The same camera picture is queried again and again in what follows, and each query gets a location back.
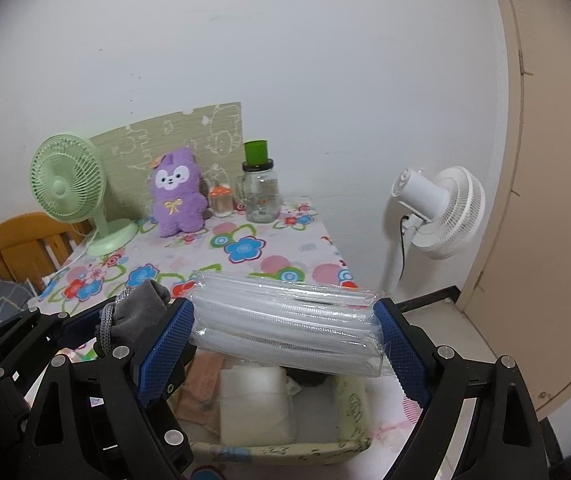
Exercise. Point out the purple plush toy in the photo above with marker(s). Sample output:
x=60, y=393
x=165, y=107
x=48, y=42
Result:
x=178, y=205

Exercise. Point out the white folded cloth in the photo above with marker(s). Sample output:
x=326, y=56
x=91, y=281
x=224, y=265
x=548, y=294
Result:
x=250, y=405

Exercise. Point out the yellow cartoon fabric storage box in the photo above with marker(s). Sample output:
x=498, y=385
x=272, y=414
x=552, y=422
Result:
x=355, y=405

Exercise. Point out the glass jar with green lid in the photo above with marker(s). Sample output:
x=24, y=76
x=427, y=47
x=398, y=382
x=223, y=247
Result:
x=263, y=195

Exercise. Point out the wooden chair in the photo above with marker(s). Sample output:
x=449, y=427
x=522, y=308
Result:
x=15, y=237

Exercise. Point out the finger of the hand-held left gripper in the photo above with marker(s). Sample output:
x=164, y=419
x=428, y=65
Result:
x=0, y=410
x=78, y=331

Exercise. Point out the green patterned board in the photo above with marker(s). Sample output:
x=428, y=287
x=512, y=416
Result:
x=115, y=160

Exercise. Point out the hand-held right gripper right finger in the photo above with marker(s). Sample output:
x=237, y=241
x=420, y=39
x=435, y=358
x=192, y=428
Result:
x=401, y=355

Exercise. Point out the white standing fan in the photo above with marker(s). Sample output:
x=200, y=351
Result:
x=428, y=192

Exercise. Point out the clear plastic bag pack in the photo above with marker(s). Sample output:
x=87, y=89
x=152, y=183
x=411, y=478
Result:
x=285, y=325

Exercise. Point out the green desk fan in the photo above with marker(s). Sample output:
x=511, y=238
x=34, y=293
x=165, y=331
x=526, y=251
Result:
x=63, y=185

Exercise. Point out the pink striped cloth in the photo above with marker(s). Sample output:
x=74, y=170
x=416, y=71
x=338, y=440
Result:
x=200, y=380

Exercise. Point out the beige wooden door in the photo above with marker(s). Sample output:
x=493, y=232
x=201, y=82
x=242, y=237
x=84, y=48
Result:
x=555, y=210

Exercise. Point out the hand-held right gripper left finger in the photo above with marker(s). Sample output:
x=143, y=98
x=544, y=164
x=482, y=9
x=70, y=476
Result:
x=163, y=355

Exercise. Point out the small jar with orange lid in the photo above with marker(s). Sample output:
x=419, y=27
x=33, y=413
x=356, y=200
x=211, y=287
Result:
x=221, y=205

